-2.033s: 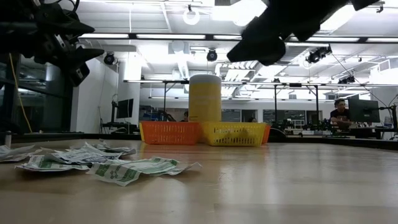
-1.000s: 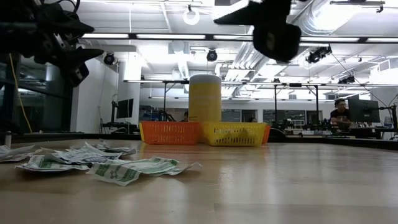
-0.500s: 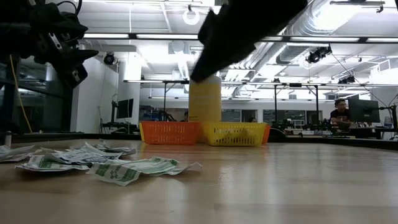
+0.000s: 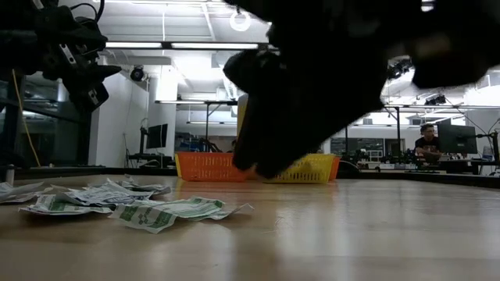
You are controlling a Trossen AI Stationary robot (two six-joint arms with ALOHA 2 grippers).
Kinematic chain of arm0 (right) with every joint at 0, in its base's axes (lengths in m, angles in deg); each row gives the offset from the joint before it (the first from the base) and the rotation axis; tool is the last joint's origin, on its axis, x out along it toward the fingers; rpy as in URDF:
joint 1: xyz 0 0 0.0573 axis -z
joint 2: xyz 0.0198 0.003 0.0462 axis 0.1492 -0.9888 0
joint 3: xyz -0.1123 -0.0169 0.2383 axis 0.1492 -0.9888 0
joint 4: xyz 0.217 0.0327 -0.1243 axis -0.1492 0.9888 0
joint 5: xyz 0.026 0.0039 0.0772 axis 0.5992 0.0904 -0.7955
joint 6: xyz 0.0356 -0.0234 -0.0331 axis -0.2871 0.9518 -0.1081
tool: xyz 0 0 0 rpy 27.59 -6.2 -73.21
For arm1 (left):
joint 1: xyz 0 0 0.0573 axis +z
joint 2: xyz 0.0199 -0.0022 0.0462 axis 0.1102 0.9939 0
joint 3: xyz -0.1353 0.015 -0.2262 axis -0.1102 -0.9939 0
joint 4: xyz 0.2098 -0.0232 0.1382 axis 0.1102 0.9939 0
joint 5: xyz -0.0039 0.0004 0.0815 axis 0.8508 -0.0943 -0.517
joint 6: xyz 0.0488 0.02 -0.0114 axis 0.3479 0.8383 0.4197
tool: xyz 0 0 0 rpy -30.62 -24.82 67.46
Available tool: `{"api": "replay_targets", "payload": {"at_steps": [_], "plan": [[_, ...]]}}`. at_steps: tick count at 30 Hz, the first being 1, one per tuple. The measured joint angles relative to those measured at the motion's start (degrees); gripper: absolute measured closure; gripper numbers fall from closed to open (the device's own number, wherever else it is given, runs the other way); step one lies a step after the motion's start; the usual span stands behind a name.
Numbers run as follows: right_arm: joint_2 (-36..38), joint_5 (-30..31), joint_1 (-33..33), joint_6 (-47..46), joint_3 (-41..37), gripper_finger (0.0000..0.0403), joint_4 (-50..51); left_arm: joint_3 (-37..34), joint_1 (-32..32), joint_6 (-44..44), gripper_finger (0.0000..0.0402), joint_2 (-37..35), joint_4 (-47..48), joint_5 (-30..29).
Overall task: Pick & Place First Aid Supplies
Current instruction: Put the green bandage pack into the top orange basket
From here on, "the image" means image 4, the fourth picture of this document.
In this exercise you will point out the black computer monitor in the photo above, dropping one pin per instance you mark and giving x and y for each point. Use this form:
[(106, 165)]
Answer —
[(157, 136), (457, 138)]

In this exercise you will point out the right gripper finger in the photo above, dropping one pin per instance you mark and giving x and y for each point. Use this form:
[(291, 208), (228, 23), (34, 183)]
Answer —
[(285, 152), (250, 136)]

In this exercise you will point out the orange plastic basket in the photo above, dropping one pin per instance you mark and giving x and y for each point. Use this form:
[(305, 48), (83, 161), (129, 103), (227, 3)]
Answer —
[(336, 168), (207, 167)]

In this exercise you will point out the dark office desk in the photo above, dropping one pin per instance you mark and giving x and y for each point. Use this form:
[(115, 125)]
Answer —
[(461, 166), (150, 158)]

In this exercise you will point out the small white cylinder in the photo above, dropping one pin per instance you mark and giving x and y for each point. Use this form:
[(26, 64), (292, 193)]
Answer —
[(9, 175)]

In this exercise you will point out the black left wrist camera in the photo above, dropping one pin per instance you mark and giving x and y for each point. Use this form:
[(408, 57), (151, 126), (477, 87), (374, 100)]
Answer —
[(66, 15)]

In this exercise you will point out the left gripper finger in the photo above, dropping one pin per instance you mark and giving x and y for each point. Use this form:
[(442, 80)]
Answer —
[(91, 37), (101, 72)]

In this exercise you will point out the black round ceiling spotlight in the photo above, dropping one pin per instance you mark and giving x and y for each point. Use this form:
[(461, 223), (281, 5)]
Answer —
[(137, 73)]

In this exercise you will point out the long overhead light bar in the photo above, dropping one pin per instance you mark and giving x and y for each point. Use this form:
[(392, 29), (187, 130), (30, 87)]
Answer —
[(176, 45)]

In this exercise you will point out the black background robot arm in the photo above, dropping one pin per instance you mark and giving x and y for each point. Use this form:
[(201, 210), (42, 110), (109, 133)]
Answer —
[(211, 145)]

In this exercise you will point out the yellow plastic basket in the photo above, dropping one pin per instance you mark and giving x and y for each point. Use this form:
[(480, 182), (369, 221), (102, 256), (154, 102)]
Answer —
[(316, 169), (177, 166)]

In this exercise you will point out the white pad packet dark print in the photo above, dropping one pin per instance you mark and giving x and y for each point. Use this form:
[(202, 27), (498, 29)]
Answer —
[(15, 198), (105, 197), (146, 188), (101, 186)]

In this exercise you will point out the black ceiling camera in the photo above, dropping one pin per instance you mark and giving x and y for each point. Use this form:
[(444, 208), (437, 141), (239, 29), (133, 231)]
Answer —
[(436, 100), (398, 70)]

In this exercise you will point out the person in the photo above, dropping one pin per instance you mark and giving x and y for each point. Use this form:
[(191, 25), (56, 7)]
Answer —
[(233, 145), (427, 142)]

